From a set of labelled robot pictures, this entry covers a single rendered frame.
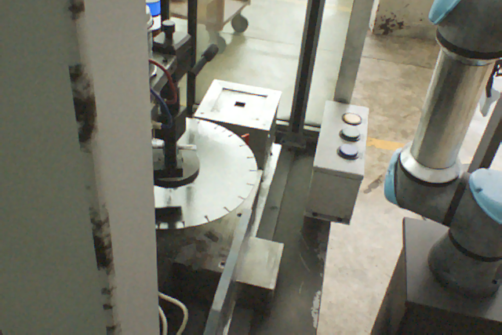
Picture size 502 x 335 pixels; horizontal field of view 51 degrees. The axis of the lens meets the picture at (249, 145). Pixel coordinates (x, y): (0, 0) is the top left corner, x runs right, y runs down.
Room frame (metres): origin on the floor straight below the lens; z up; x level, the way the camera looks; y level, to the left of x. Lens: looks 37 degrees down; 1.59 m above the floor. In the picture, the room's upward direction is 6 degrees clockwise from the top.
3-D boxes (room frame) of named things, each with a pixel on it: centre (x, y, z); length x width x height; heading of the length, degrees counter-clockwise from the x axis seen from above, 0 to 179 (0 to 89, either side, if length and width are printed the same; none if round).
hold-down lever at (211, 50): (0.72, 0.10, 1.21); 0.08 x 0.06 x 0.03; 171
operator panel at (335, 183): (1.01, -0.21, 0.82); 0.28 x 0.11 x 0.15; 171
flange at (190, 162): (0.77, 0.15, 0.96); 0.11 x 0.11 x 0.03
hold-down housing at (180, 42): (0.69, 0.13, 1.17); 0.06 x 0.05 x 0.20; 162
